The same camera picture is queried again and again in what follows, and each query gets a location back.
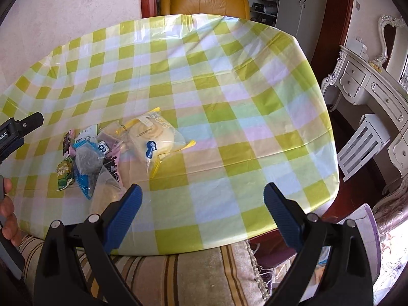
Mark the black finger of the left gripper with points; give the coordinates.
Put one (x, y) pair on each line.
(13, 131)

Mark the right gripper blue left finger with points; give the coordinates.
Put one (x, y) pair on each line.
(59, 277)

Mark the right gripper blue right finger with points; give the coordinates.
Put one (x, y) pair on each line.
(347, 276)

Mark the blue dark snack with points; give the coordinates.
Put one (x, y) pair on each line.
(87, 166)

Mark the translucent cereal bar packet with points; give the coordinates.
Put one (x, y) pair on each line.
(107, 190)

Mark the small white blue candy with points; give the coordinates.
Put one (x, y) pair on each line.
(103, 147)

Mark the round bread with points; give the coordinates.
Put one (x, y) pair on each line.
(152, 138)

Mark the person's left hand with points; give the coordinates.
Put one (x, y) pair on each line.
(10, 230)

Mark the white purple cardboard box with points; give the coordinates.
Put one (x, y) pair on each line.
(366, 223)

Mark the green gold candy packet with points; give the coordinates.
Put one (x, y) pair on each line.
(65, 173)

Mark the pink black snack packet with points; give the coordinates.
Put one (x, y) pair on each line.
(111, 162)

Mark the white slatted stool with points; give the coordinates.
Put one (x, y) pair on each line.
(367, 141)

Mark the ornate white dressing table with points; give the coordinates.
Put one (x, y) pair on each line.
(360, 84)

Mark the yellow leather armchair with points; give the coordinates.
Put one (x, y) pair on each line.
(231, 8)

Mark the white box on dresser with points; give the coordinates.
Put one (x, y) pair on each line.
(356, 45)

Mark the ornate white mirror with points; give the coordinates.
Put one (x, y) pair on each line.
(393, 57)

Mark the white wardrobe cabinet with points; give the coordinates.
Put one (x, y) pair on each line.
(303, 20)

